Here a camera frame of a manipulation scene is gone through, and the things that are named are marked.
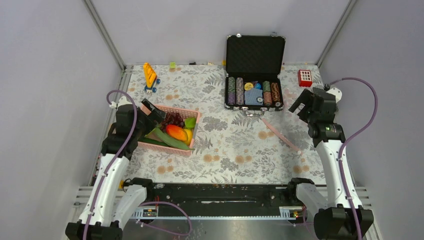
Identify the dark red grape bunch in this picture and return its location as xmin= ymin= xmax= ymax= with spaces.
xmin=160 ymin=112 xmax=185 ymax=132

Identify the green cucumber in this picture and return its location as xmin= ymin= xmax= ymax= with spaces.
xmin=151 ymin=127 xmax=194 ymax=151

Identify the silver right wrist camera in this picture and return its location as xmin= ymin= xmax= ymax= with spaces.
xmin=326 ymin=86 xmax=343 ymax=103

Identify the black poker chip case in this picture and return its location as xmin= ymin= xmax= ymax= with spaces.
xmin=224 ymin=33 xmax=286 ymax=114

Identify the floral table mat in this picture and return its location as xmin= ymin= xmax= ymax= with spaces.
xmin=124 ymin=65 xmax=326 ymax=185

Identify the yellow toy cart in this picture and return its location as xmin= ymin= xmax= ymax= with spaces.
xmin=143 ymin=62 xmax=161 ymax=93

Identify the red grid toy block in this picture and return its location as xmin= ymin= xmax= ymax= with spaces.
xmin=297 ymin=69 xmax=313 ymax=88

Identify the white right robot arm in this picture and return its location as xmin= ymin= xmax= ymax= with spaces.
xmin=286 ymin=88 xmax=374 ymax=240

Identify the red orange mango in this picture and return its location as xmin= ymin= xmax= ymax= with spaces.
xmin=165 ymin=124 xmax=188 ymax=142

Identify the clear zip top bag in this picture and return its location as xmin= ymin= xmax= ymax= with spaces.
xmin=260 ymin=88 xmax=304 ymax=156

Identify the pink plastic basket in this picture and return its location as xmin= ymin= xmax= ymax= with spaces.
xmin=138 ymin=105 xmax=201 ymax=156

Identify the yellow lemon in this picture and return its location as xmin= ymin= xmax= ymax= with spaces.
xmin=183 ymin=128 xmax=193 ymax=146

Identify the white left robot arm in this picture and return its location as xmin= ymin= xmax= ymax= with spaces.
xmin=65 ymin=96 xmax=166 ymax=240

